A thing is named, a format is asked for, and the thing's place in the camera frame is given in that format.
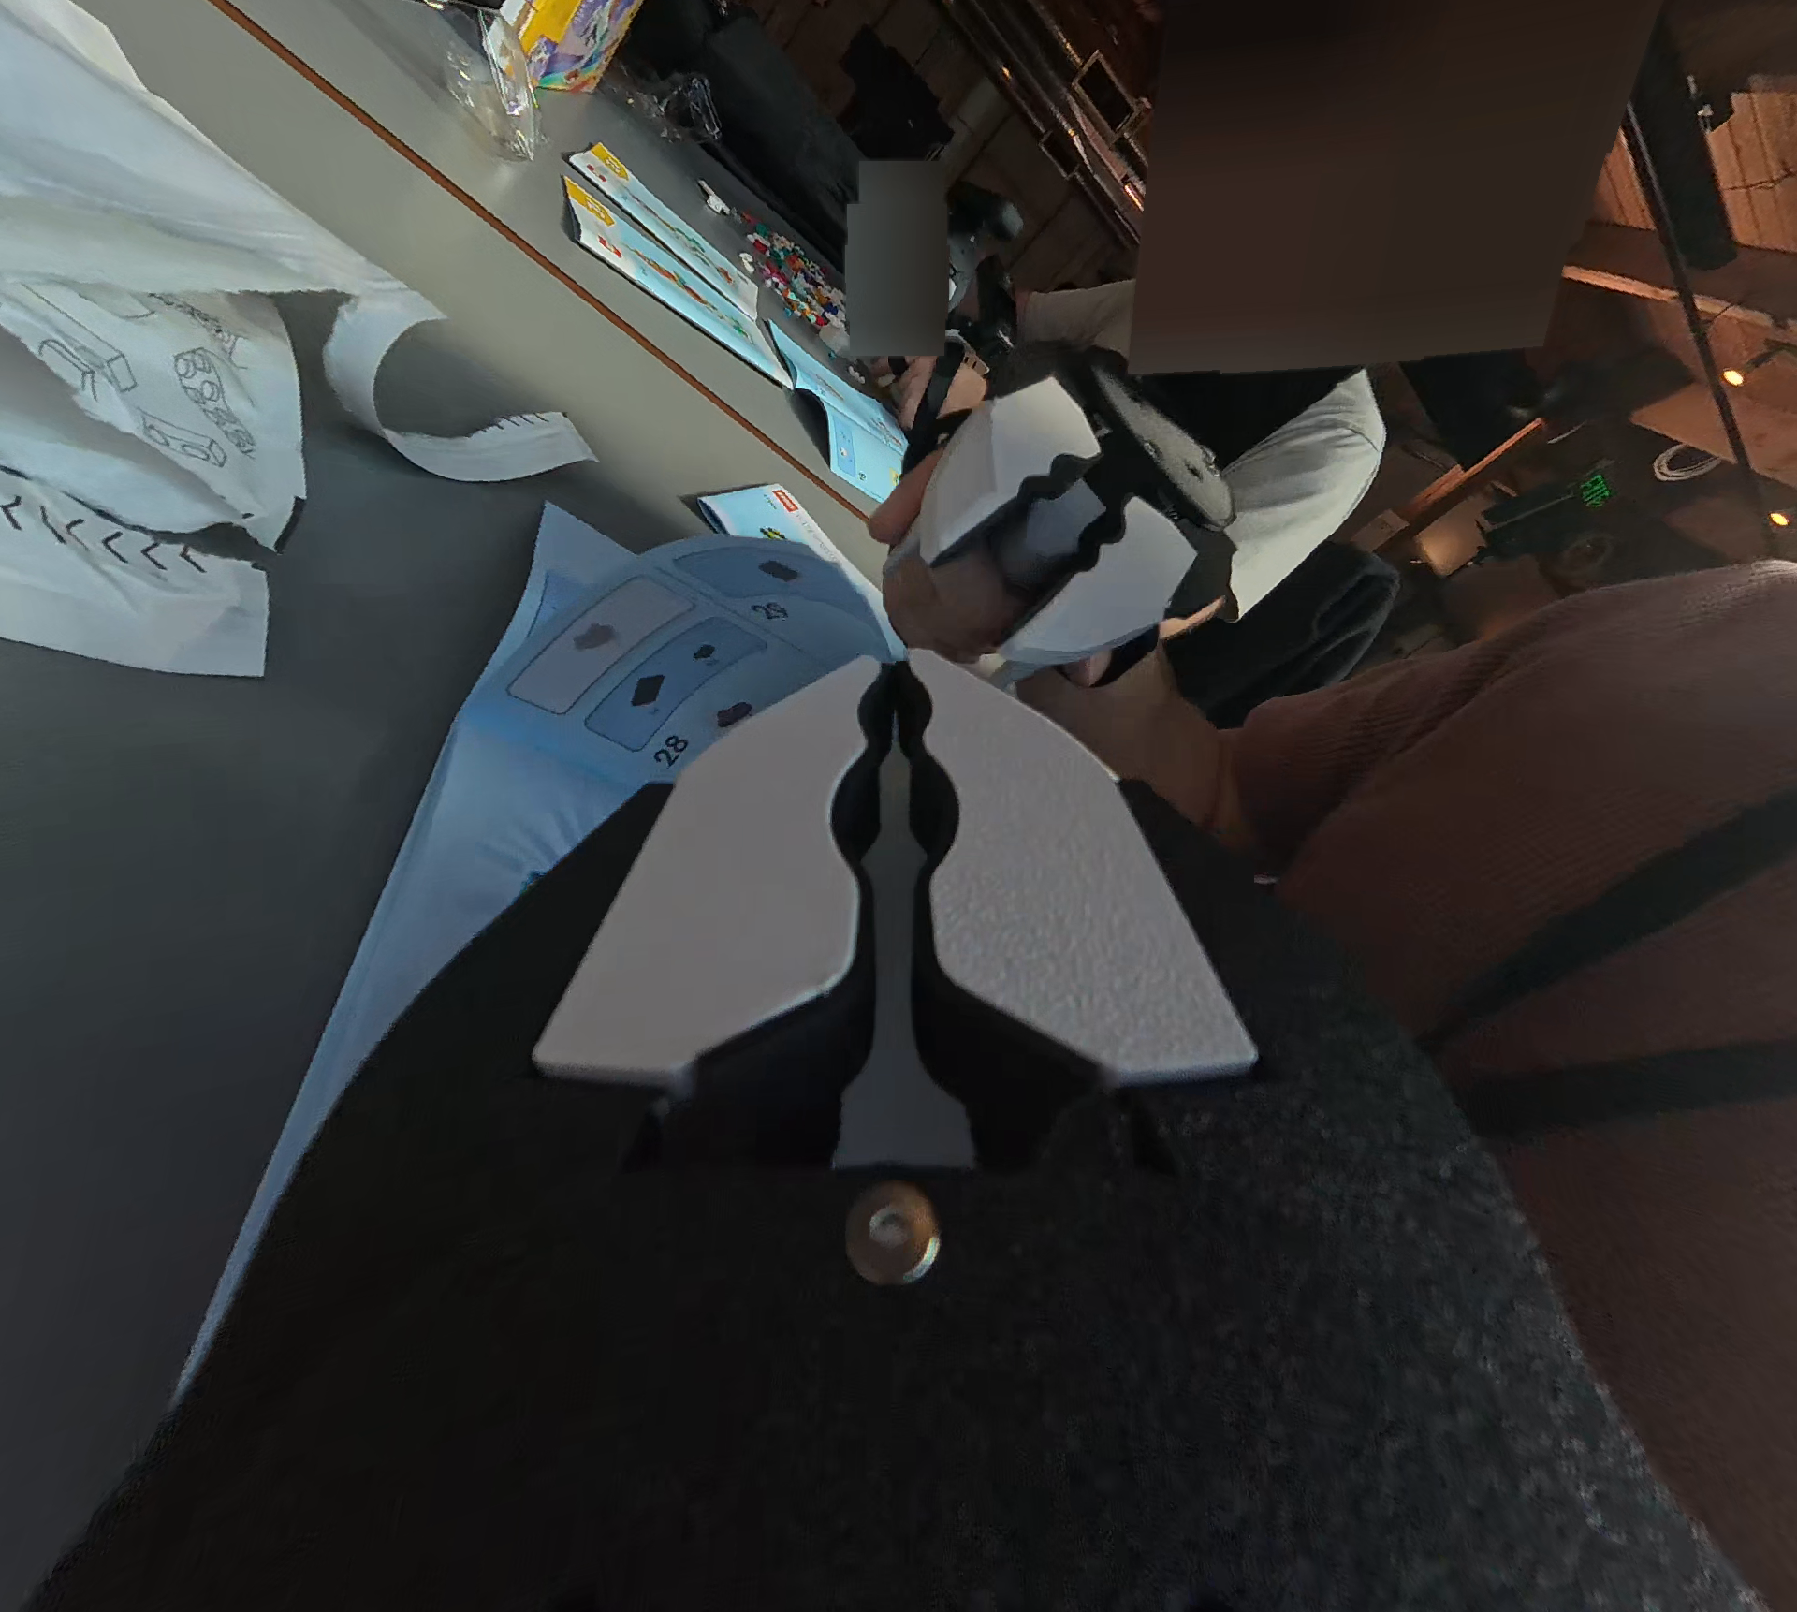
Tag pile of colourful bricks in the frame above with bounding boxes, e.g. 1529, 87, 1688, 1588
730, 213, 856, 339

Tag white yellow instruction booklet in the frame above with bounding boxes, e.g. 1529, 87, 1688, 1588
565, 176, 790, 387
567, 144, 767, 310

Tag dark bag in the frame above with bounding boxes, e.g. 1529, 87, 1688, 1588
615, 0, 971, 224

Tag pale blue instruction booklet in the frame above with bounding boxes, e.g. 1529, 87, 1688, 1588
171, 502, 914, 1410

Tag person's right forearm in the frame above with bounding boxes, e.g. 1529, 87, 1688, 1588
1225, 557, 1797, 881

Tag black body strap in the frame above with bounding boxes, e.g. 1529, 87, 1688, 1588
1431, 780, 1797, 1044

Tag small blue open booklet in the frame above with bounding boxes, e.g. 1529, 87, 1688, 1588
773, 325, 910, 495

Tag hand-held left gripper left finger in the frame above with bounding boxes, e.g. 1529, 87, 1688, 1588
531, 654, 905, 1085

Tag light grey jacket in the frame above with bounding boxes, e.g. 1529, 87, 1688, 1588
1218, 367, 1387, 546

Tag person's brown sweater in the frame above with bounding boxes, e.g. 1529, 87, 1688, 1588
1401, 801, 1797, 1612

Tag person's right hand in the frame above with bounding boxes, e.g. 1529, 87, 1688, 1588
866, 472, 1242, 833

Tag folded paper leaflet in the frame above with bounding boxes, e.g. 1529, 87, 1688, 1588
695, 484, 878, 565

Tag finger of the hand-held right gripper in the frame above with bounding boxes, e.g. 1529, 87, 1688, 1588
993, 504, 1237, 672
914, 372, 1126, 570

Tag clear plastic bag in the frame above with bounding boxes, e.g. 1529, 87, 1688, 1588
421, 0, 546, 165

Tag torn white paper bag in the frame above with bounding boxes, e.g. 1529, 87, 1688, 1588
0, 0, 453, 680

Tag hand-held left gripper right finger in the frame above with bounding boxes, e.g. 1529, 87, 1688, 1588
899, 647, 1259, 1093

